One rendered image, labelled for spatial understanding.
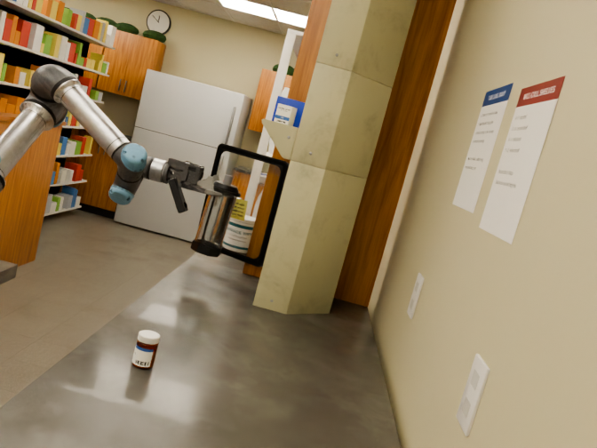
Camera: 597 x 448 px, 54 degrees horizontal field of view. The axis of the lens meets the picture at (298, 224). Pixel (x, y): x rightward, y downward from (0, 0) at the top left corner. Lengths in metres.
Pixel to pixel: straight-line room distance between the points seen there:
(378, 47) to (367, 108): 0.19
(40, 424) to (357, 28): 1.33
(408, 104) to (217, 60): 5.52
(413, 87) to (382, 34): 0.36
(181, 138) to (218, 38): 1.42
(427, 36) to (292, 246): 0.91
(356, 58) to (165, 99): 5.25
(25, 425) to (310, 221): 1.06
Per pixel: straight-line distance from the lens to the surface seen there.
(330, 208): 1.86
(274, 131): 1.81
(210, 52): 7.59
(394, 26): 1.94
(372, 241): 2.20
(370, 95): 1.89
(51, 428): 1.06
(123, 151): 1.83
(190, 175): 1.96
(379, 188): 2.18
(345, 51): 1.82
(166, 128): 6.93
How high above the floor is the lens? 1.48
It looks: 8 degrees down
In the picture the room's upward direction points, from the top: 15 degrees clockwise
